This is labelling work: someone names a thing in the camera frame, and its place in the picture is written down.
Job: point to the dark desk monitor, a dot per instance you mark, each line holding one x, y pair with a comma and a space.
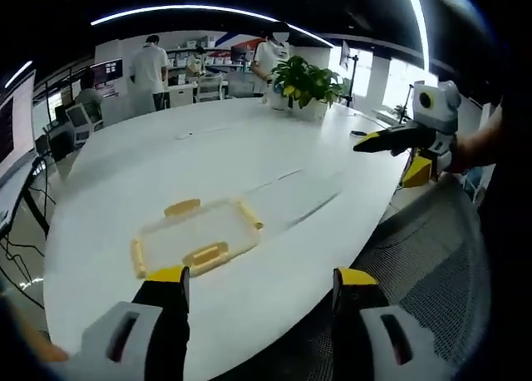
106, 77

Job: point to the clear container lid yellow clips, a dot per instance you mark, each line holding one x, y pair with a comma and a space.
199, 231

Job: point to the monitor on black stand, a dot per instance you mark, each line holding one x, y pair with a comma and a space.
348, 60

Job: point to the white office chair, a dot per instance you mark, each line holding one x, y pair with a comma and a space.
210, 87
81, 121

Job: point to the person's dark clothing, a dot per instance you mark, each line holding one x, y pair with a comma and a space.
511, 181

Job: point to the yellow block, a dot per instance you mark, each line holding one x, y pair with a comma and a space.
415, 173

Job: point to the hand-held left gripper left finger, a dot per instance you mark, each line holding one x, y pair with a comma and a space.
166, 314

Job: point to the short ceiling light strip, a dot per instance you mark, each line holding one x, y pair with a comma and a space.
18, 74

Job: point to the grey mesh office chair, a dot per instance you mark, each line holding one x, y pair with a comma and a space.
424, 256

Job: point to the long ceiling light strip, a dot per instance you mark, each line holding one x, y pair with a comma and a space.
208, 10
420, 23

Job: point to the green potted plant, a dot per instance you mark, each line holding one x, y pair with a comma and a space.
303, 83

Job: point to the white cabinet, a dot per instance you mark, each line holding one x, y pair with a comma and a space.
180, 95

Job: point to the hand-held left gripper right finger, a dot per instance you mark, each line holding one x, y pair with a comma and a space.
353, 314

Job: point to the black phone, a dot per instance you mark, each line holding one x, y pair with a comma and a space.
358, 133

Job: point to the large wall monitor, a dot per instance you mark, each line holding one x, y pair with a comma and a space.
14, 119

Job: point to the white side desk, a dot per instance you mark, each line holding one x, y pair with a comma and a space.
16, 194

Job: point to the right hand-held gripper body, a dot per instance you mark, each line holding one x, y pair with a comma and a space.
444, 115

